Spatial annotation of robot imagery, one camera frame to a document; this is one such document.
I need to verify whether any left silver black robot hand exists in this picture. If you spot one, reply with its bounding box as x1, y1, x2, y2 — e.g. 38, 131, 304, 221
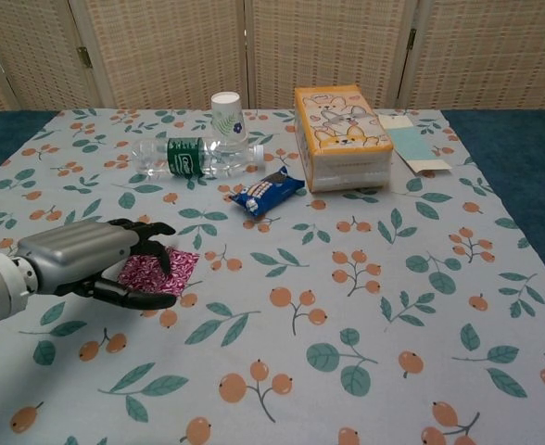
15, 217, 177, 311

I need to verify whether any clear green-label water bottle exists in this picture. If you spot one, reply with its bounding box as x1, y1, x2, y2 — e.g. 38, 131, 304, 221
131, 135, 265, 180

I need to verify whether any blue cookie packet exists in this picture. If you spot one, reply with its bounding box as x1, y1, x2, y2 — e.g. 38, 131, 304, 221
228, 166, 306, 217

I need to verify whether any white floral paper cup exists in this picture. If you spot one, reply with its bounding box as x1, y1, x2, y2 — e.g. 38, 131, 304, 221
209, 91, 248, 144

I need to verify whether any woven folding screen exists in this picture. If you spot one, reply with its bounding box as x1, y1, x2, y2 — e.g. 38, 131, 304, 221
0, 0, 545, 118

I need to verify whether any leaf and fruit tablecloth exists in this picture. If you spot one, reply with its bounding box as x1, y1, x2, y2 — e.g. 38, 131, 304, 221
0, 107, 545, 445

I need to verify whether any orange corgi tissue pack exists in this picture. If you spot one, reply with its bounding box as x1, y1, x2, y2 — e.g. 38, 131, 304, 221
293, 84, 397, 194

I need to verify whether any teal and cream bookmark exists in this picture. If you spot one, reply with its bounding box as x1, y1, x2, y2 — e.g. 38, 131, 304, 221
376, 113, 453, 173

